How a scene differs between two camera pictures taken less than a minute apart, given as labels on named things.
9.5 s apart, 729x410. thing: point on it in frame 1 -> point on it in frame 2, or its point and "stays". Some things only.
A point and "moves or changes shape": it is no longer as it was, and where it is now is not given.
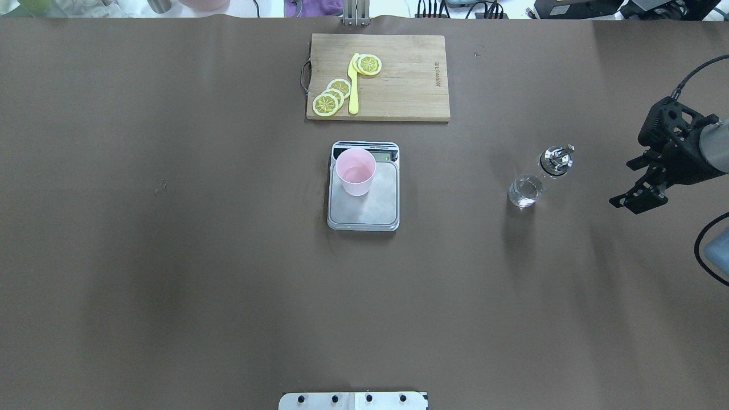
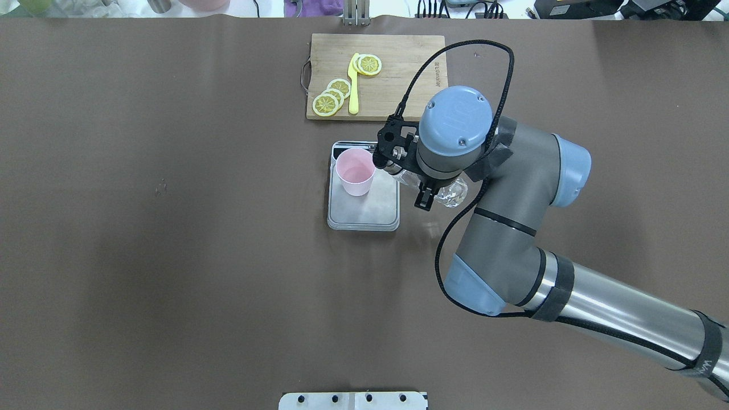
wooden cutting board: x=412 y=85 stays
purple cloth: x=313 y=8 stays
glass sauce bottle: x=554 y=162 moves or changes shape
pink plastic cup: x=356 y=167 stays
